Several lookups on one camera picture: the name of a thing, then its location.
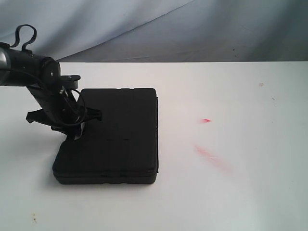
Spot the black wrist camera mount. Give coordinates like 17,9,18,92
60,75,81,90

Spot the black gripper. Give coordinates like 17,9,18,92
26,84,102,140

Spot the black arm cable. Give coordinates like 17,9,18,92
8,24,38,51

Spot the black plastic carrying case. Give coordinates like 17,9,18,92
52,88,159,184

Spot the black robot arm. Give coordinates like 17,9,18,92
0,43,102,140

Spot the grey backdrop cloth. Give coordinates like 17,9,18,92
0,0,308,62

